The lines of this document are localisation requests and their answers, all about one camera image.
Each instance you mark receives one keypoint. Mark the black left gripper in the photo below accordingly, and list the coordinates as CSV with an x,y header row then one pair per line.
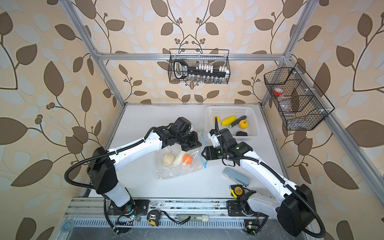
x,y
195,142

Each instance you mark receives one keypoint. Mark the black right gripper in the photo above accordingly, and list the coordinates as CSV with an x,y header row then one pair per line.
x,y
209,152

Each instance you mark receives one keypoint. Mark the orange toy fruit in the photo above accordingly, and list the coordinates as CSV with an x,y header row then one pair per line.
x,y
187,160

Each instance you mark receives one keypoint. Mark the white radish with green leaves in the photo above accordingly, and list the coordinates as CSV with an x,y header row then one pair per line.
x,y
179,158

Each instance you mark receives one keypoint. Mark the beige potato toy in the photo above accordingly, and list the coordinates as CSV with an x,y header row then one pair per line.
x,y
168,160

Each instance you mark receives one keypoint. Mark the clear zip bag blue zipper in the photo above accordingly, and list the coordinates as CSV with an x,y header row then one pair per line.
x,y
198,164

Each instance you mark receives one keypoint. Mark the small yellow lemon toy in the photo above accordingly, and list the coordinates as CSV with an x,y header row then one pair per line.
x,y
216,119

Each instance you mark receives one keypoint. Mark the yellow corn toy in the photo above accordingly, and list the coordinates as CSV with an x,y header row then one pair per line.
x,y
228,121

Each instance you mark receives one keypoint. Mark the yellow orange with green stem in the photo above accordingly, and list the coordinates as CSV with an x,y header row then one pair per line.
x,y
243,124

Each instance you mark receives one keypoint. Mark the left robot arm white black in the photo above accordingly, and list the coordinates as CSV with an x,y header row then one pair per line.
x,y
104,164

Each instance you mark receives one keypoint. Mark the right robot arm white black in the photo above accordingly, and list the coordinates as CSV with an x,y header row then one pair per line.
x,y
292,205

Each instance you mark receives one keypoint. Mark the light blue case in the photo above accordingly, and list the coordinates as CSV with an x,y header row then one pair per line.
x,y
236,177

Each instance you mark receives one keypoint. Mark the dark eggplant toy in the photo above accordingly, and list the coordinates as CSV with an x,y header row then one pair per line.
x,y
241,134

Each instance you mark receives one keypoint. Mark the yellow black tape measure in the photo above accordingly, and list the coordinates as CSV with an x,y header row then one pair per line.
x,y
237,191

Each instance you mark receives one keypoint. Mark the white plastic perforated basket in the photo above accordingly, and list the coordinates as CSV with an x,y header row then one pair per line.
x,y
225,112

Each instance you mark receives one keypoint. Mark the pale green utility knife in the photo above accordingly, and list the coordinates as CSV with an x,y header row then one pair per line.
x,y
193,218

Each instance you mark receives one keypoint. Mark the black tool in wire basket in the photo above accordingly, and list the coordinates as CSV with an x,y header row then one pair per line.
x,y
182,70

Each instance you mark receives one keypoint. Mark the black tape measure on rail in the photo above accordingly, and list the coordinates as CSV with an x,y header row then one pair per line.
x,y
153,218

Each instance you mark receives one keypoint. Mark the black wire basket back wall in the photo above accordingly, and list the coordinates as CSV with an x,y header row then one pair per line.
x,y
215,57

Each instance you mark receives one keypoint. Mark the black wire basket wall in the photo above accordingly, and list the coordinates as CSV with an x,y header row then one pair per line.
x,y
215,57
303,105

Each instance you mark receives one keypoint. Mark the red item in wire basket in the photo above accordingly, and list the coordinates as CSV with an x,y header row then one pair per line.
x,y
278,91

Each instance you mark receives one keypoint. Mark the black wire basket right wall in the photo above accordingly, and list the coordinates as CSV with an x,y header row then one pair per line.
x,y
303,105

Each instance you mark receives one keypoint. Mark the aluminium frame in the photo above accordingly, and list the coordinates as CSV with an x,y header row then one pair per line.
x,y
317,66

